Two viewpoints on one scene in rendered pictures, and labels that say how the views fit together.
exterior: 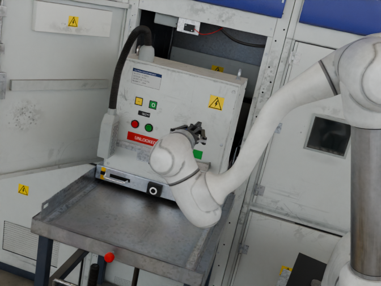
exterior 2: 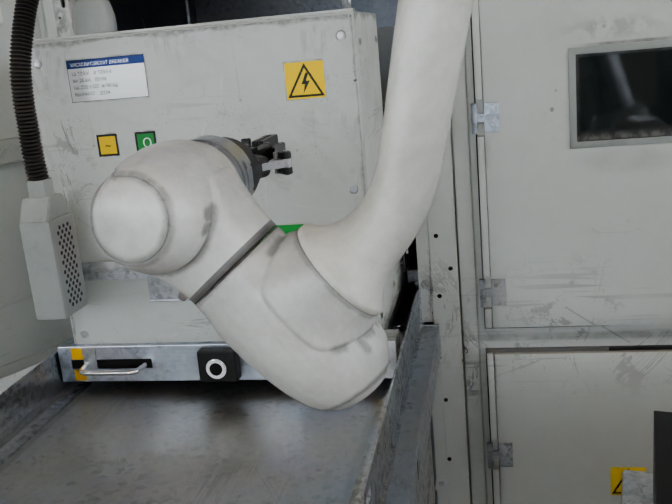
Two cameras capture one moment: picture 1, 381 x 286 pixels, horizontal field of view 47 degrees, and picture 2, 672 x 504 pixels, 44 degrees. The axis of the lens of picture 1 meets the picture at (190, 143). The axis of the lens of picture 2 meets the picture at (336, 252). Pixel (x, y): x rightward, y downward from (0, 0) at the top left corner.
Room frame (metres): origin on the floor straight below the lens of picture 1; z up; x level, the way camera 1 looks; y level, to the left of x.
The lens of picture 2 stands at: (0.45, -0.10, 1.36)
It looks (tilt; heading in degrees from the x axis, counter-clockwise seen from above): 14 degrees down; 1
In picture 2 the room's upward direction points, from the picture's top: 5 degrees counter-clockwise
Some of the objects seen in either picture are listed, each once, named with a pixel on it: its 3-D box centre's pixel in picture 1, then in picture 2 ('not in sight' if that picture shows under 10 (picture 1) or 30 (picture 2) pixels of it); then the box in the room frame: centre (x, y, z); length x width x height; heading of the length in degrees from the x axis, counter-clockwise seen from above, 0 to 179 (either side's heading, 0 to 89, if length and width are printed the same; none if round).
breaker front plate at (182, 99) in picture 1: (166, 130); (201, 198); (1.65, 0.10, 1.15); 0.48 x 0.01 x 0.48; 79
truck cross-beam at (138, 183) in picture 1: (157, 186); (226, 356); (1.67, 0.10, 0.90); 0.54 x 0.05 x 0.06; 79
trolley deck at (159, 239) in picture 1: (147, 210); (216, 425); (1.58, 0.11, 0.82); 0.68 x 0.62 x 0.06; 169
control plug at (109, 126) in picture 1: (109, 134); (54, 254); (1.62, 0.32, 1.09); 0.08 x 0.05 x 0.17; 169
